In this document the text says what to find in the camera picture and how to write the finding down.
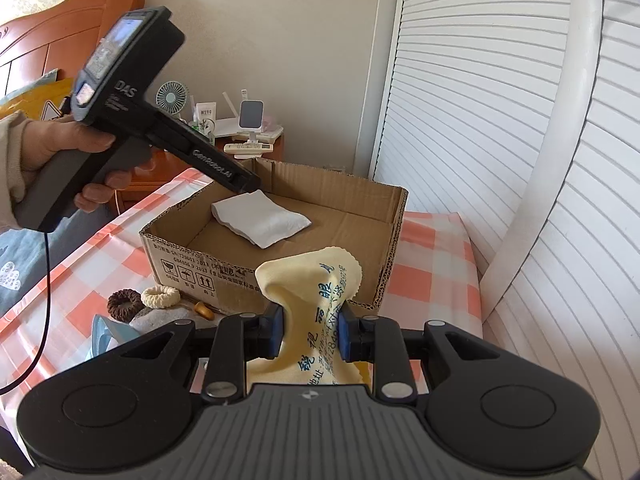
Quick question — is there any white remote control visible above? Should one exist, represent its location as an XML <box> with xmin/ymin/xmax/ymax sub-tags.
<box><xmin>223</xmin><ymin>141</ymin><xmax>275</xmax><ymax>155</ymax></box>

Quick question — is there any cardboard box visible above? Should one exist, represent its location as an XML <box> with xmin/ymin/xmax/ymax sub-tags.
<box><xmin>139</xmin><ymin>156</ymin><xmax>409</xmax><ymax>311</ymax></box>

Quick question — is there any white tube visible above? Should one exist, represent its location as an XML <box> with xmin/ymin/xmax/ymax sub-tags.
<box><xmin>195</xmin><ymin>102</ymin><xmax>217</xmax><ymax>131</ymax></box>

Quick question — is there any white cloth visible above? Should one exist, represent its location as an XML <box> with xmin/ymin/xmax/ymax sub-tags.
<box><xmin>211</xmin><ymin>189</ymin><xmax>312</xmax><ymax>250</ymax></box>

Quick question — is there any blue face mask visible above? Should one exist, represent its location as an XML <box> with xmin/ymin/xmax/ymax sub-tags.
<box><xmin>87</xmin><ymin>314</ymin><xmax>142</xmax><ymax>361</ymax></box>

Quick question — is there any wooden nightstand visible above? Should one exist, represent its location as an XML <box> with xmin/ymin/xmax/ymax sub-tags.
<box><xmin>116</xmin><ymin>132</ymin><xmax>286</xmax><ymax>213</ymax></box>

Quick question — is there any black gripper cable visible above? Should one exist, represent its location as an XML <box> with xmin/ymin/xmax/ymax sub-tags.
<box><xmin>0</xmin><ymin>230</ymin><xmax>53</xmax><ymax>401</ymax></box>

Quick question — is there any brown scrunchie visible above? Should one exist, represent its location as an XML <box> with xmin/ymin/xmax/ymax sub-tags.
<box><xmin>107</xmin><ymin>290</ymin><xmax>146</xmax><ymax>322</ymax></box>

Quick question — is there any person's left forearm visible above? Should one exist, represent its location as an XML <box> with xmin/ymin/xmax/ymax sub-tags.
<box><xmin>0</xmin><ymin>110</ymin><xmax>27</xmax><ymax>235</ymax></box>

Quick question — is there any small green desk fan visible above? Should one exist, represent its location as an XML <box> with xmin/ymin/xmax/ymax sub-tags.
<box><xmin>156</xmin><ymin>81</ymin><xmax>190</xmax><ymax>123</ymax></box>

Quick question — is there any white louvered wardrobe door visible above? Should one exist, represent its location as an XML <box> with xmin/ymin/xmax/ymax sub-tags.
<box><xmin>369</xmin><ymin>0</ymin><xmax>640</xmax><ymax>463</ymax></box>

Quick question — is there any yellow lens cloth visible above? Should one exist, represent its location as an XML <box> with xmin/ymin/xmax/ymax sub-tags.
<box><xmin>247</xmin><ymin>246</ymin><xmax>374</xmax><ymax>389</ymax></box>

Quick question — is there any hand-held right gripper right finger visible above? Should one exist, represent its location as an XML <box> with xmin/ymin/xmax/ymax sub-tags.
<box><xmin>337</xmin><ymin>305</ymin><xmax>507</xmax><ymax>406</ymax></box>

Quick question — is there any person's left hand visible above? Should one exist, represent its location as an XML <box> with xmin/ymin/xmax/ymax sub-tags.
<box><xmin>21</xmin><ymin>114</ymin><xmax>154</xmax><ymax>214</ymax></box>

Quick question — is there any white router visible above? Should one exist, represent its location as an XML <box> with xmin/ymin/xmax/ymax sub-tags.
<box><xmin>212</xmin><ymin>91</ymin><xmax>284</xmax><ymax>142</ymax></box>

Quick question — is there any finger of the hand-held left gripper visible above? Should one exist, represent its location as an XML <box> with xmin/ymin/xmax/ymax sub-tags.
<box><xmin>226</xmin><ymin>161</ymin><xmax>262</xmax><ymax>195</ymax></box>

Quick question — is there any grey cloth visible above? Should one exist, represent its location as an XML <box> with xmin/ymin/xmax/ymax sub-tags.
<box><xmin>132</xmin><ymin>306</ymin><xmax>194</xmax><ymax>336</ymax></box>

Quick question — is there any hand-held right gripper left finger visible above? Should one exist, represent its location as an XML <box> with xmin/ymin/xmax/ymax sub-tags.
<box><xmin>112</xmin><ymin>302</ymin><xmax>287</xmax><ymax>406</ymax></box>

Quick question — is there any checked tablecloth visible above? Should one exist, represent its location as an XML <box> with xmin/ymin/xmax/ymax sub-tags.
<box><xmin>0</xmin><ymin>167</ymin><xmax>486</xmax><ymax>413</ymax></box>

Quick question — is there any white phone stand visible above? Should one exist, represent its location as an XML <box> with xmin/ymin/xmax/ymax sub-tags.
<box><xmin>239</xmin><ymin>100</ymin><xmax>266</xmax><ymax>144</ymax></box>

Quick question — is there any yellow printed bag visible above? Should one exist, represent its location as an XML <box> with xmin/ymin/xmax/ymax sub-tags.
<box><xmin>0</xmin><ymin>77</ymin><xmax>76</xmax><ymax>122</ymax></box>

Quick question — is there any blue bed sheet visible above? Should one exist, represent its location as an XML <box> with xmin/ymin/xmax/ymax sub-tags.
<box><xmin>0</xmin><ymin>205</ymin><xmax>117</xmax><ymax>322</ymax></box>

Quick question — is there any cream scrunchie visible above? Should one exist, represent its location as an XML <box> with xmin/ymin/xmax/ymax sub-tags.
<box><xmin>141</xmin><ymin>285</ymin><xmax>181</xmax><ymax>309</ymax></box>

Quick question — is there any wooden headboard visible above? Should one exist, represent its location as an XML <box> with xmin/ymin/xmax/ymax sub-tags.
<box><xmin>0</xmin><ymin>0</ymin><xmax>146</xmax><ymax>97</ymax></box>

